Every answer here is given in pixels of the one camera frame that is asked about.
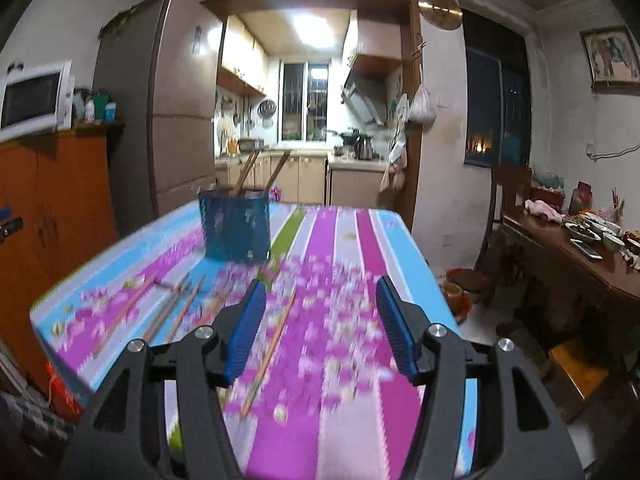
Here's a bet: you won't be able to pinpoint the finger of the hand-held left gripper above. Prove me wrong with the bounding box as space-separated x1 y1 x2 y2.
0 207 24 240

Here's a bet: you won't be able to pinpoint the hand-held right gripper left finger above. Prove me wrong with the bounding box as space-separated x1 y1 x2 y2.
60 279 268 480

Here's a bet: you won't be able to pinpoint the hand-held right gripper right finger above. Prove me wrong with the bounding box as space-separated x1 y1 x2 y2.
375 275 586 480

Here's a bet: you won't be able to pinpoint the wooden chopstick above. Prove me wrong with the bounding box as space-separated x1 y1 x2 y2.
237 148 262 196
262 150 292 193
241 289 297 419
230 151 251 197

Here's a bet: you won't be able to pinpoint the blue perforated utensil holder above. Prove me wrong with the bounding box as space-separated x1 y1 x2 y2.
197 187 273 263

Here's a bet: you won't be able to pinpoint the row of wooden chopsticks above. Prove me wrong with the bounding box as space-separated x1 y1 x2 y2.
92 270 236 358

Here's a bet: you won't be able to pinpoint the orange wooden cabinet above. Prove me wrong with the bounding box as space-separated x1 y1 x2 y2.
0 122 126 391

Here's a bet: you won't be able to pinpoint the red plastic basin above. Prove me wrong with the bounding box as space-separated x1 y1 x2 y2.
437 267 473 323

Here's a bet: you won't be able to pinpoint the floral striped tablecloth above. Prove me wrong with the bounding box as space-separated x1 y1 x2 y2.
30 202 478 480

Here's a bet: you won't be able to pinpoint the white microwave oven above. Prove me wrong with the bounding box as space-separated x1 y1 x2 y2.
0 61 76 143

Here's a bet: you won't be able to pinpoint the hanging beige cloth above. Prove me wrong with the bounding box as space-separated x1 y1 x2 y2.
379 157 408 193

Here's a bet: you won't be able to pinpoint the beige kitchen base cabinets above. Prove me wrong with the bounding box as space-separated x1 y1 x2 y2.
215 152 391 208

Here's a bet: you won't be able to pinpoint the dark wooden side table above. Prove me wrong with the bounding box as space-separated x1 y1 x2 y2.
500 207 640 361

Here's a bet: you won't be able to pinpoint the wooden stool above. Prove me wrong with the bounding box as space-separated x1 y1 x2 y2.
542 337 626 423

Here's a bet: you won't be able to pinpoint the dark wooden chair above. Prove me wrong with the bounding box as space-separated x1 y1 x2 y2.
475 162 533 271

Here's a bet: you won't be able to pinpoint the pink cloth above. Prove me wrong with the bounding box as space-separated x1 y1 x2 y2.
524 199 565 223

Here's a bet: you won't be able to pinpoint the silver refrigerator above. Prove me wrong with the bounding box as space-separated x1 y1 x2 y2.
92 0 226 236

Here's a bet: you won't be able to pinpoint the black wok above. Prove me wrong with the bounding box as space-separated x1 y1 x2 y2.
325 130 373 148

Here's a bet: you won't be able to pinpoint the white smartphone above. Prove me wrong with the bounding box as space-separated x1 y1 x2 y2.
570 239 603 261

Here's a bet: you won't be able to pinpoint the bowl of greens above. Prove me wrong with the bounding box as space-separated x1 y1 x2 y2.
564 220 601 246

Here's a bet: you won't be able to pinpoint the hanging clear plastic bag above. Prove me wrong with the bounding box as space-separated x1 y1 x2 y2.
407 82 438 123

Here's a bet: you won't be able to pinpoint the red jar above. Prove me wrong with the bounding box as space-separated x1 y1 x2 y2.
567 181 596 216

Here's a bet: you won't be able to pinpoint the metal range hood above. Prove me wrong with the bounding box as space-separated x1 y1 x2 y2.
341 72 388 126

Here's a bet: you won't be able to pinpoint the bright kitchen window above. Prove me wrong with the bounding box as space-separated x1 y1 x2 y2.
277 60 332 143

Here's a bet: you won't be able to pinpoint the cup of sticks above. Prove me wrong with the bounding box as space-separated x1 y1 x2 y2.
609 187 626 226

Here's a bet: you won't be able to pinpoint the dark barred window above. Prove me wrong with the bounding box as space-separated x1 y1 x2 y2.
462 7 533 168

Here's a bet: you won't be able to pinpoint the square ceiling light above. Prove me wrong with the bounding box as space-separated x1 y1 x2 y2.
292 10 335 43

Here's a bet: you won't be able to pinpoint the beige wall cabinets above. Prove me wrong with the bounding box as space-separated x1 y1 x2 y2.
217 15 268 98

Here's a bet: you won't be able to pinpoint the white wall cable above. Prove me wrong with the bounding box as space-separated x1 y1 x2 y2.
585 142 640 161

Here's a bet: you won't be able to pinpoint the beige wall cabinet above hood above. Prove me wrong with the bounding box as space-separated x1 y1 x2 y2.
342 10 411 78

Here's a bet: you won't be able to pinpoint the round gold wall clock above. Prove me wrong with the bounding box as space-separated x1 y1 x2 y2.
417 0 463 28

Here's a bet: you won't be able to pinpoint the framed wall picture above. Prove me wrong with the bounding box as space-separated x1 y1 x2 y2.
580 26 640 93

